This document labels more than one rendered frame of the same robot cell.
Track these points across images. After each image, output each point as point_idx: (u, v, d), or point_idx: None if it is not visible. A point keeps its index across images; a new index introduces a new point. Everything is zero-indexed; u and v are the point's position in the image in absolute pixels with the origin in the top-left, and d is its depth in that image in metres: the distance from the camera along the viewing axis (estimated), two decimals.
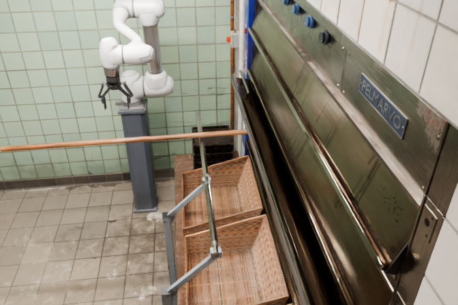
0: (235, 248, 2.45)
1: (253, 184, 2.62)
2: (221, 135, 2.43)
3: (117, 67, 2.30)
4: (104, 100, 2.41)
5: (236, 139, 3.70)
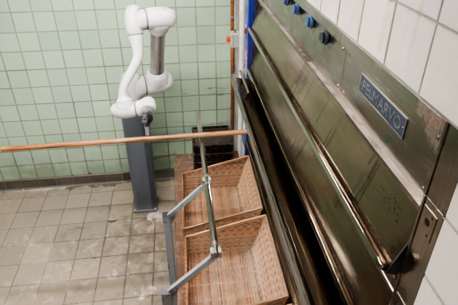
0: (235, 248, 2.45)
1: (253, 184, 2.62)
2: (221, 135, 2.43)
3: (143, 107, 2.66)
4: None
5: (236, 139, 3.70)
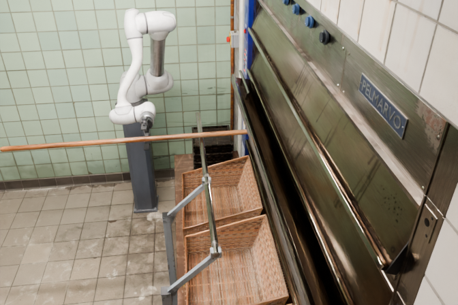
0: (235, 248, 2.45)
1: (253, 184, 2.62)
2: (221, 135, 2.43)
3: (142, 112, 2.59)
4: (144, 143, 2.47)
5: (236, 139, 3.70)
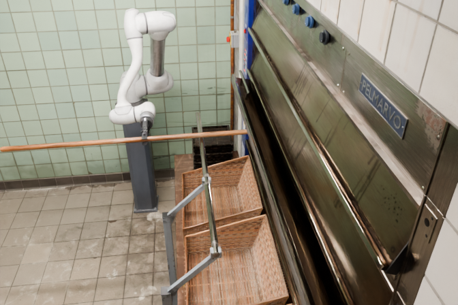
0: (235, 248, 2.45)
1: (253, 184, 2.62)
2: (221, 135, 2.43)
3: (142, 112, 2.59)
4: None
5: (236, 139, 3.70)
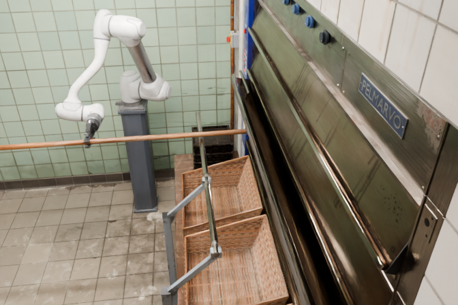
0: (235, 248, 2.45)
1: (253, 184, 2.62)
2: (165, 138, 2.39)
3: (89, 114, 2.55)
4: None
5: (236, 139, 3.70)
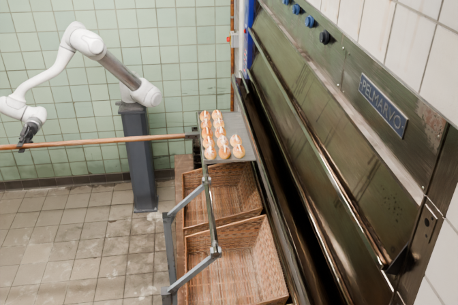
0: (235, 248, 2.45)
1: (253, 184, 2.62)
2: (102, 143, 2.35)
3: (28, 118, 2.51)
4: None
5: None
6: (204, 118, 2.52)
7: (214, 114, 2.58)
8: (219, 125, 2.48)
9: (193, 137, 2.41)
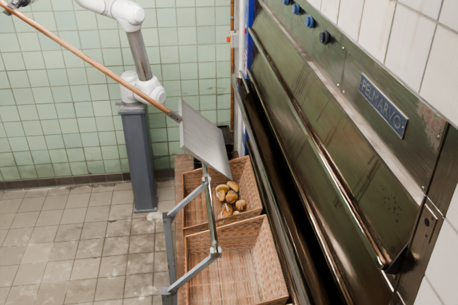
0: (235, 248, 2.45)
1: (253, 184, 2.62)
2: (93, 65, 2.11)
3: None
4: None
5: (236, 139, 3.70)
6: (232, 190, 2.84)
7: None
8: (219, 198, 2.78)
9: (174, 119, 2.33)
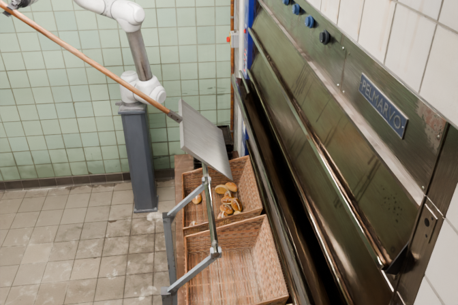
0: (235, 248, 2.45)
1: (253, 184, 2.62)
2: (93, 66, 2.11)
3: None
4: None
5: (236, 139, 3.70)
6: (226, 191, 2.85)
7: (223, 184, 2.90)
8: (195, 201, 2.78)
9: (174, 119, 2.33)
